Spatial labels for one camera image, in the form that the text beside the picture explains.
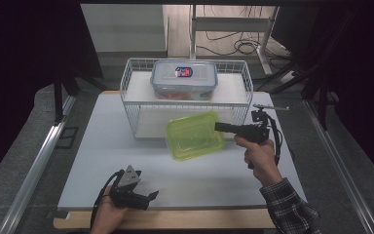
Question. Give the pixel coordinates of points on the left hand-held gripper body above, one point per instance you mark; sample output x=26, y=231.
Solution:
x=128, y=195

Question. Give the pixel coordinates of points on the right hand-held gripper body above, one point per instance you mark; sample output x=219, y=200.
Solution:
x=256, y=132

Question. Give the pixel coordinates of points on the green plastic container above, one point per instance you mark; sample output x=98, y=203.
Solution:
x=193, y=136

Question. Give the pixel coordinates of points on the clear food container blue lid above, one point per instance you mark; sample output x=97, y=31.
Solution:
x=183, y=81

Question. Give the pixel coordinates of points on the person's right hand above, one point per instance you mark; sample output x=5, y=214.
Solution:
x=261, y=159

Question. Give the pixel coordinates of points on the person's left hand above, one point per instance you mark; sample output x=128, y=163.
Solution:
x=107, y=217

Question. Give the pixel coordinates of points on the black metal stand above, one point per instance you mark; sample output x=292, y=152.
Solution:
x=58, y=100
x=321, y=97

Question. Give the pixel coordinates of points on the person's plaid right sleeve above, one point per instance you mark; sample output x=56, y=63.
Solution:
x=289, y=208

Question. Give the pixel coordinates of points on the white cabinet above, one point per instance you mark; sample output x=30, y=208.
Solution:
x=125, y=29

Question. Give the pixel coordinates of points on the aluminium rail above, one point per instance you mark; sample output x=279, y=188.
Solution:
x=341, y=169
x=34, y=172

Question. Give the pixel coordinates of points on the white metal desk frame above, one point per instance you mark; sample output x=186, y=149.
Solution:
x=230, y=24

